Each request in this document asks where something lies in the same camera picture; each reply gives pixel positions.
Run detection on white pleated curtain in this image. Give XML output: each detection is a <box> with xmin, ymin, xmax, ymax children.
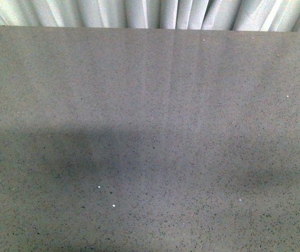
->
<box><xmin>0</xmin><ymin>0</ymin><xmax>300</xmax><ymax>32</ymax></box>

